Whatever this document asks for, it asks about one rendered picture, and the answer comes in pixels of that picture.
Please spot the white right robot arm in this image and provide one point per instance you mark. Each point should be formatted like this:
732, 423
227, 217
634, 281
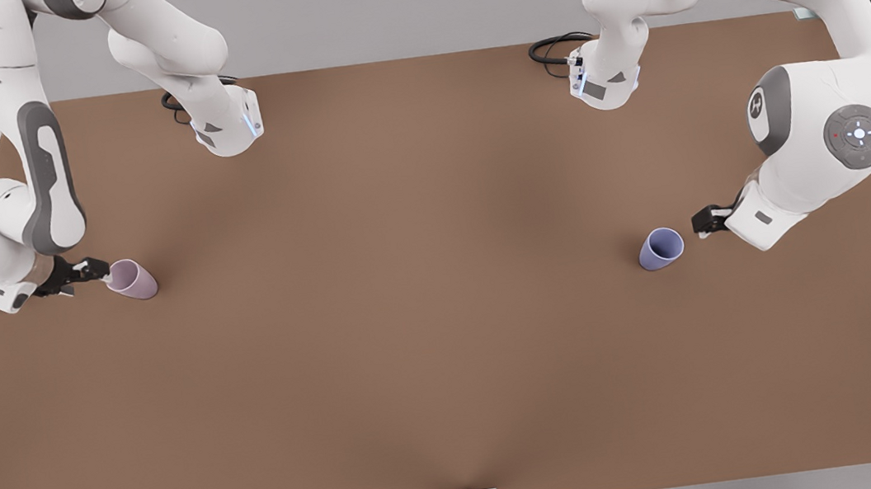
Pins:
48, 171

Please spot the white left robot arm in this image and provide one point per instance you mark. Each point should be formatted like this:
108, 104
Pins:
817, 106

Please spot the purple cup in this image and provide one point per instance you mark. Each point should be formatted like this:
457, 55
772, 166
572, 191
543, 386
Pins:
659, 250

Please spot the pink cup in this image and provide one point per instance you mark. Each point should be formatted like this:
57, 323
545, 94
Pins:
134, 280

